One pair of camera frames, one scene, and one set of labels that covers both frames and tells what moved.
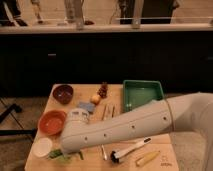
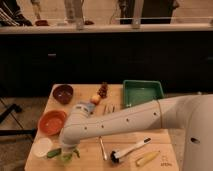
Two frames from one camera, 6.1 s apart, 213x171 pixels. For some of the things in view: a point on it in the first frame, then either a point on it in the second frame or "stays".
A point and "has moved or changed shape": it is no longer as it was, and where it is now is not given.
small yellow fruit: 95,99 stays
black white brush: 116,155 stays
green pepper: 57,153 has moved or changed shape
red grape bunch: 103,89 stays
